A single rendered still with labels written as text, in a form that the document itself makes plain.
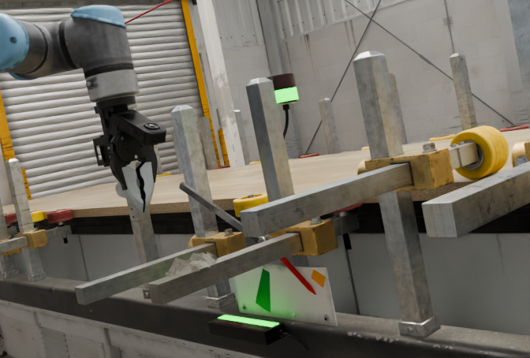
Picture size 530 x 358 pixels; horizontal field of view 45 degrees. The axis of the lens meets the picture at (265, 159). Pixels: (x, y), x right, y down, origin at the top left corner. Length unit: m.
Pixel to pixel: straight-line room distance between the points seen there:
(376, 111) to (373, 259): 0.44
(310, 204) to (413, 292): 0.28
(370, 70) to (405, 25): 8.83
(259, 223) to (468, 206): 0.25
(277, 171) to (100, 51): 0.37
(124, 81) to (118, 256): 1.07
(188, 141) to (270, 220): 0.62
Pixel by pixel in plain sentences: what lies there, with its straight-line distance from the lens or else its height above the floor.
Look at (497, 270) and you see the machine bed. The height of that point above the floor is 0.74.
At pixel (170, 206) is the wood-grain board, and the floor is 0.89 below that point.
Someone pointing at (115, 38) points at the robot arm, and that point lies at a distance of 1.20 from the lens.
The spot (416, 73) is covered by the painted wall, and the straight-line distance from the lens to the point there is 9.71.
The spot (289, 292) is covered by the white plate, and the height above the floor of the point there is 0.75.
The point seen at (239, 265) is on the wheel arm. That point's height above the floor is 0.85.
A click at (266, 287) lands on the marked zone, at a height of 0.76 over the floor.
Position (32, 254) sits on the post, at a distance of 2.24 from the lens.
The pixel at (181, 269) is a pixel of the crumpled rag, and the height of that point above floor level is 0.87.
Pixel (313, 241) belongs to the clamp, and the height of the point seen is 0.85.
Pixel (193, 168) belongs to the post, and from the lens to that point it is 1.33.
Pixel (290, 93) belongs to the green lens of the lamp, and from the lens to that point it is 1.16.
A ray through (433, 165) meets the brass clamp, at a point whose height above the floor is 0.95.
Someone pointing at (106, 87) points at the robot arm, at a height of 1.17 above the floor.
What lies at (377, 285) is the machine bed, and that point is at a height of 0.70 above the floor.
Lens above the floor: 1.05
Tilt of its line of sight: 3 degrees down
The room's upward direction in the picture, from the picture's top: 11 degrees counter-clockwise
